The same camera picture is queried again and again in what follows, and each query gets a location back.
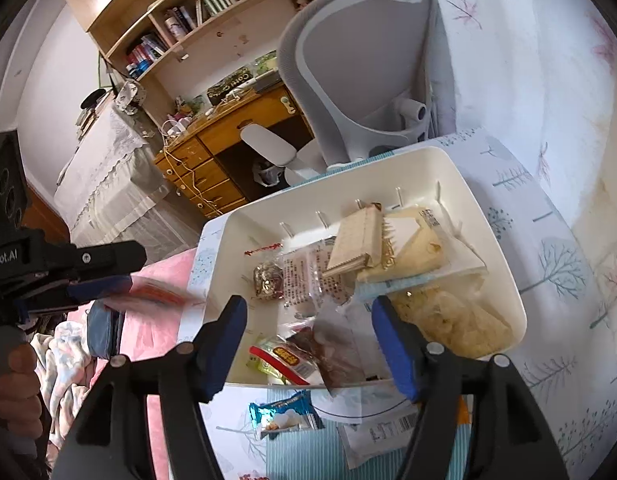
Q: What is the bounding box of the pale yellow puffed snack packet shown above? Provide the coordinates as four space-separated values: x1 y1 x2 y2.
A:
387 286 441 335
418 291 515 359

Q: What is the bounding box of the white leaf print sheet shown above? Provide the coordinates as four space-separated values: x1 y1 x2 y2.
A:
423 0 617 281

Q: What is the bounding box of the white lace cover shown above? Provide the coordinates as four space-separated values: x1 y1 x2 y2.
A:
52 104 202 247

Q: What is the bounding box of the grey office chair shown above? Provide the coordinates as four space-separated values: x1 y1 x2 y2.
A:
240 0 440 192

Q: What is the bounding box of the wooden desk with drawers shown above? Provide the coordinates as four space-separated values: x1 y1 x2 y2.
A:
153 84 315 222

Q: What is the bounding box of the white charging cable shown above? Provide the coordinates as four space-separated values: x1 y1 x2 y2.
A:
160 130 225 217

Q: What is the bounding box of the red and white snack packet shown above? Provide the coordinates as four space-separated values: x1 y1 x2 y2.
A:
103 274 205 312

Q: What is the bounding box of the blue denim pouch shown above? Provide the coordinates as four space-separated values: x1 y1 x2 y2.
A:
86 301 125 359

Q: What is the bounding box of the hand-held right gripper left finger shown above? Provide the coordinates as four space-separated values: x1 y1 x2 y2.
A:
53 295 249 480

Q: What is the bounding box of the pink blanket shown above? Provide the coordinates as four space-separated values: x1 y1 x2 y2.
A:
38 246 206 480

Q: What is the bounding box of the black printed box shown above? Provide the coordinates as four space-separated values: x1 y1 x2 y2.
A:
206 70 260 107

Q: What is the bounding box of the clear packet with red edge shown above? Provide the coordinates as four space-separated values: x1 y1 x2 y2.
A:
242 241 290 302

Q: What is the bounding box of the beige wafer packet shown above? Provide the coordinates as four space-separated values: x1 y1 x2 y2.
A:
321 204 390 277

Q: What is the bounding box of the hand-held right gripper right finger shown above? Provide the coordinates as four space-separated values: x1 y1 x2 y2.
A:
371 295 564 480

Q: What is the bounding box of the dark red nut snack packet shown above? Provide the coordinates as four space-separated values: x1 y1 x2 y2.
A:
287 310 371 392

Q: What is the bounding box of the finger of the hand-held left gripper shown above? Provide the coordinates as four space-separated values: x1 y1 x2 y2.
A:
66 275 134 306
26 300 106 320

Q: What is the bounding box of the white packet with barcode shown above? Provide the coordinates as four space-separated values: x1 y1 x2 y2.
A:
309 384 425 470

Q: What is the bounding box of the clear packet of pink cake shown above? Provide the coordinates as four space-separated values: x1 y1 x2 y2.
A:
282 237 360 313

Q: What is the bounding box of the floral cloth bag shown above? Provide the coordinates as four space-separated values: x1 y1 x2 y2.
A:
113 80 148 114

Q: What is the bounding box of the row of books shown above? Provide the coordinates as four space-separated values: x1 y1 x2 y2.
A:
124 0 309 81

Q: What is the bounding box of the white plastic bin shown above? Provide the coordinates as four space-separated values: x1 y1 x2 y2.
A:
195 146 529 392

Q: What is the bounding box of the white and blue fuzzy blanket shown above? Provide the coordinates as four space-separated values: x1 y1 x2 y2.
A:
27 319 100 466

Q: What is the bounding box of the trash bin with white bag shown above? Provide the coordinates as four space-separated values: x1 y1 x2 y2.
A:
252 156 285 187

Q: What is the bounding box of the blue snack packet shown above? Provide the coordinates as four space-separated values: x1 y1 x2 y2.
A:
248 389 325 442

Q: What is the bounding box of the yellow and red snack packet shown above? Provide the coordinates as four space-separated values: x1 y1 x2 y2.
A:
247 337 320 387

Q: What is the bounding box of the wooden bookshelf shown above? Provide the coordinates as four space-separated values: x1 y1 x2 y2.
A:
60 0 330 128

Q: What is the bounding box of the tree print tablecloth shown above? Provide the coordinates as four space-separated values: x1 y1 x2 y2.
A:
186 127 617 480

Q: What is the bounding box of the cream bread packet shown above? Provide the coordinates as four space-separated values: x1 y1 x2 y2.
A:
357 204 489 287

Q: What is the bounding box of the person's left hand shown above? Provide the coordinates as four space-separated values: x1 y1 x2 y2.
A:
0 346 43 441

